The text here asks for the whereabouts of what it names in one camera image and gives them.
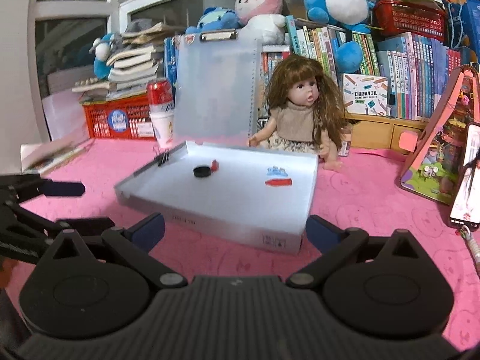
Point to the red hair clip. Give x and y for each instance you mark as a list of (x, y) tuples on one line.
[(279, 182)]

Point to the black binder clip on rim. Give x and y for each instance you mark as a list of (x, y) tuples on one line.
[(161, 155)]

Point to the small red cylinder piece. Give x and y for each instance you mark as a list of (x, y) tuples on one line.
[(214, 166)]

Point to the pink cardboard toy house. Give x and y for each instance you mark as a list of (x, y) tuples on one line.
[(431, 169)]

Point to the blue plush far left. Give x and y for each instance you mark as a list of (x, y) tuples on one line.
[(102, 50)]

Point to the red soda can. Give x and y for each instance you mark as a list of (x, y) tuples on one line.
[(160, 95)]

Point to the pink bunny tablecloth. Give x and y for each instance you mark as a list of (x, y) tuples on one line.
[(363, 194)]

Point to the brown-haired baby doll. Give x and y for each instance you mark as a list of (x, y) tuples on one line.
[(306, 113)]

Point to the papers on table left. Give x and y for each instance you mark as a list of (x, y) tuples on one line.
[(67, 126)]

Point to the red plastic basket left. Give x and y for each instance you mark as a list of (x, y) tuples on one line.
[(126, 118)]

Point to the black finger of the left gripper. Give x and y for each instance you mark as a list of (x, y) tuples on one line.
[(62, 189)]

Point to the small jar behind doll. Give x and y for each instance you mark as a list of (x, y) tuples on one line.
[(346, 141)]

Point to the white label printer box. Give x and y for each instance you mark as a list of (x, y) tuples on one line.
[(365, 95)]

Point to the black round cap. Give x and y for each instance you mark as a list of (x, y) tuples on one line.
[(202, 171)]

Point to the wooden drawer cabinet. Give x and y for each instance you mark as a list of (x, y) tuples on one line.
[(379, 132)]

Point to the red plastic basket right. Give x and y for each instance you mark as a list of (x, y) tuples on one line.
[(394, 17)]

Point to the blue white plush large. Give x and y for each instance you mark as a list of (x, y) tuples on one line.
[(337, 3)]

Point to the translucent clipboard folder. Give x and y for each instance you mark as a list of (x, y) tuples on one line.
[(217, 83)]

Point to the small blue plush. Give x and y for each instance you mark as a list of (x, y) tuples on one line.
[(214, 19)]

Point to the pink white bunny plush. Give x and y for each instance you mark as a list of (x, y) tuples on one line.
[(262, 19)]

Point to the stack of books left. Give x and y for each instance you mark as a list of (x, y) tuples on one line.
[(143, 53)]

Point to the row of colourful books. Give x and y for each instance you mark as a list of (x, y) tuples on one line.
[(341, 52)]

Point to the white shallow cardboard box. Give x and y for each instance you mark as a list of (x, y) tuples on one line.
[(233, 203)]

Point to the blue hair clip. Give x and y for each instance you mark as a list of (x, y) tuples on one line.
[(275, 171)]

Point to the white paper cup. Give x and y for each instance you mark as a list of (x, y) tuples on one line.
[(162, 123)]

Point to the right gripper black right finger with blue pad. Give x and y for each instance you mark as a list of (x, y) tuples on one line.
[(337, 247)]

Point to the smartphone with lit screen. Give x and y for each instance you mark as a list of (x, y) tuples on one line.
[(465, 206)]

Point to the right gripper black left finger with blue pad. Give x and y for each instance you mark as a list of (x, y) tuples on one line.
[(130, 247)]

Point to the red plastic basket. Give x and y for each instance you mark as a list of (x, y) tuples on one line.
[(394, 17), (126, 118)]

